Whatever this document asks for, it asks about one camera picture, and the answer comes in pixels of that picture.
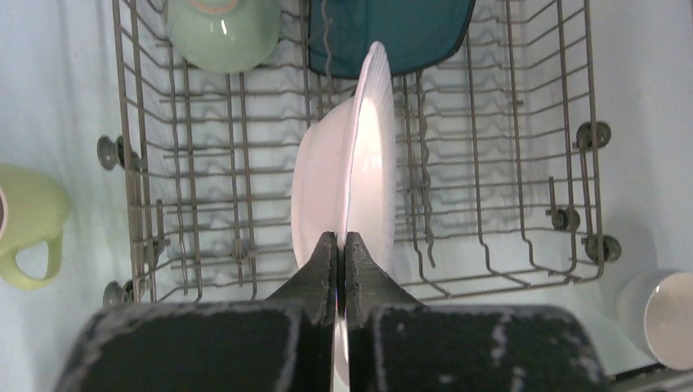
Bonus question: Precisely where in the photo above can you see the grey wire dish rack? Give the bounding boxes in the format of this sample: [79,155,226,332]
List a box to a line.
[96,1,621,304]

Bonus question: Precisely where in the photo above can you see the white scalloped plate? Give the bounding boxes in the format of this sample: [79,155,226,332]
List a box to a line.
[290,41,397,386]

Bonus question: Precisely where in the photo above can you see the white ceramic bowl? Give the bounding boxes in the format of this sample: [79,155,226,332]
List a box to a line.
[615,269,692,371]

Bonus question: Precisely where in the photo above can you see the pale green ceramic bowl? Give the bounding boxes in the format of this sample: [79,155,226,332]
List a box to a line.
[164,0,282,74]

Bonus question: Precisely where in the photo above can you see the teal square plate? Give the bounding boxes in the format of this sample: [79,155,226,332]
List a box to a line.
[307,0,476,79]

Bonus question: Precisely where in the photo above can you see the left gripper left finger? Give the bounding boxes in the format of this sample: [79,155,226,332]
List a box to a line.
[55,232,338,391]

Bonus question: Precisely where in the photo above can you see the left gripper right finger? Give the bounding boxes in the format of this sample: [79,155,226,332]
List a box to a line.
[344,233,611,391]

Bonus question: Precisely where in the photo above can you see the yellow green mug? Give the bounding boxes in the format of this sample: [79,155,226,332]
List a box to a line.
[1,163,71,290]

